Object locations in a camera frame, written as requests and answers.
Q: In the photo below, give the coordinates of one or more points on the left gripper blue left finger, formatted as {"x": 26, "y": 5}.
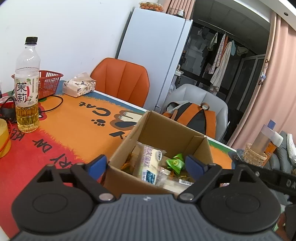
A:
{"x": 86, "y": 178}

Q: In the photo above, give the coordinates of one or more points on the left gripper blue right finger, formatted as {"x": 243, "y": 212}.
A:
{"x": 204, "y": 176}

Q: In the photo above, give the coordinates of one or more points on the light green snack packet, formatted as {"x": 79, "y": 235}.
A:
{"x": 176, "y": 164}

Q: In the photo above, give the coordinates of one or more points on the white sandwich cracker package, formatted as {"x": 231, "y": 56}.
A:
{"x": 149, "y": 164}

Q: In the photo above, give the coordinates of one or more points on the long bread package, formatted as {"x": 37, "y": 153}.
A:
{"x": 131, "y": 162}

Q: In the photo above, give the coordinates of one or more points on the person's right hand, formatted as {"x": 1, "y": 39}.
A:
{"x": 281, "y": 231}

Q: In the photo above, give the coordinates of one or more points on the blue ceramic plate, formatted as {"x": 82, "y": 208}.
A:
{"x": 236, "y": 158}

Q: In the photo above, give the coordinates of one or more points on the colourful cat table mat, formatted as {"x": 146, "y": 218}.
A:
{"x": 71, "y": 130}

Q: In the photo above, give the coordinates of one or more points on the woven bamboo basket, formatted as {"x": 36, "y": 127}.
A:
{"x": 251, "y": 157}

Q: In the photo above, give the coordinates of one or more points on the brown cardboard box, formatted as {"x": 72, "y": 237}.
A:
{"x": 159, "y": 132}

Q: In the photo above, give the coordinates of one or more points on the grey sofa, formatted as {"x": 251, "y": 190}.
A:
{"x": 280, "y": 160}

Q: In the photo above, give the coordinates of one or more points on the orange black backpack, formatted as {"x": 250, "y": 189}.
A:
{"x": 197, "y": 117}

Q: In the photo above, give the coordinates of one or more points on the clear bottle purple cap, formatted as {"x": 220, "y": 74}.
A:
{"x": 263, "y": 138}

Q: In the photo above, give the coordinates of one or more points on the orange spray can white cap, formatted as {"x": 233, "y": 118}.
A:
{"x": 275, "y": 142}

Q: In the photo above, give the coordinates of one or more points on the grey armchair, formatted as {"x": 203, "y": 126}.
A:
{"x": 194, "y": 94}

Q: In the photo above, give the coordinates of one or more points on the floral tissue pack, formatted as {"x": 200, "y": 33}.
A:
{"x": 79, "y": 85}

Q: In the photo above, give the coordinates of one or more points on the pink curtain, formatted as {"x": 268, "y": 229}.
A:
{"x": 274, "y": 95}

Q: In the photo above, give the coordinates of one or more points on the orange chair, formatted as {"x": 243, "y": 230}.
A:
{"x": 123, "y": 80}

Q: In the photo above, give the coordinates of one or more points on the red plastic basket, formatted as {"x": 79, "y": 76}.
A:
{"x": 48, "y": 81}

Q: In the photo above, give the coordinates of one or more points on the hanging clothes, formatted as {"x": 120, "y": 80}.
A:
{"x": 216, "y": 55}

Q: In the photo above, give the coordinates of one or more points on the white refrigerator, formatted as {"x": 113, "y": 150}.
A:
{"x": 155, "y": 41}

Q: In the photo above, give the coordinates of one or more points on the bag of oranges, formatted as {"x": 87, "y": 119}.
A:
{"x": 151, "y": 6}

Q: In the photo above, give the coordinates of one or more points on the black wire rack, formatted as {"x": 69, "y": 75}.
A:
{"x": 176, "y": 12}

